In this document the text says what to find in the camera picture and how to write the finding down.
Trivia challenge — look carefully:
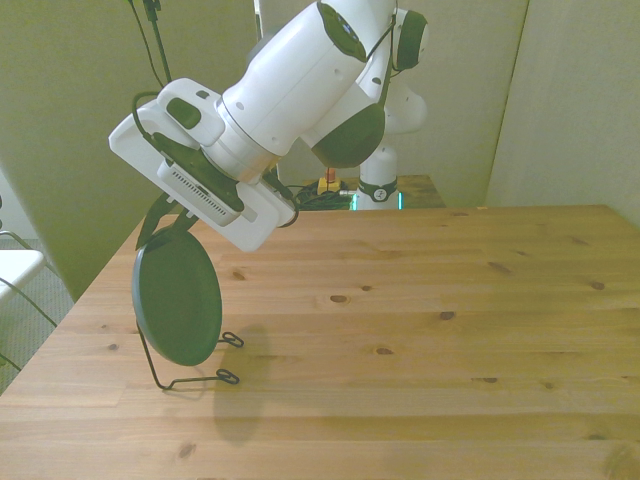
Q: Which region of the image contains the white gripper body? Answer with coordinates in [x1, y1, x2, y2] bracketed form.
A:
[108, 97, 301, 253]

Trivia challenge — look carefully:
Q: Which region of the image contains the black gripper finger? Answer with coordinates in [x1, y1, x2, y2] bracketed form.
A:
[134, 193, 172, 252]
[167, 209, 198, 237]

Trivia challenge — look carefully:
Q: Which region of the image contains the teal round plate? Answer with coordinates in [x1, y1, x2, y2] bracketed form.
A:
[131, 228, 224, 368]

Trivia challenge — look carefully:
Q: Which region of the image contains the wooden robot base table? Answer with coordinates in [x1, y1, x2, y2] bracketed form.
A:
[294, 173, 447, 212]

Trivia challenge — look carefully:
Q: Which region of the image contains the wrist camera with black bracket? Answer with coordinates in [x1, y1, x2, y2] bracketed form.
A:
[148, 130, 247, 228]

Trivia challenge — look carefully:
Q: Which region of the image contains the black floor cable bundle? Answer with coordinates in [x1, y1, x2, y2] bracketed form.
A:
[278, 181, 362, 212]

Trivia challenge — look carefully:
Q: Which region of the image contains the white chair with metal frame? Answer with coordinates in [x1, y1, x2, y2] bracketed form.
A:
[0, 194, 59, 372]

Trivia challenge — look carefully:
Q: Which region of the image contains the black wire plate stand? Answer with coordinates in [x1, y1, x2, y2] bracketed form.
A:
[135, 319, 246, 392]

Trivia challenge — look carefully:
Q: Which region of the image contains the black tripod camera cable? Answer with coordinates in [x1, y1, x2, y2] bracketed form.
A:
[127, 0, 167, 89]

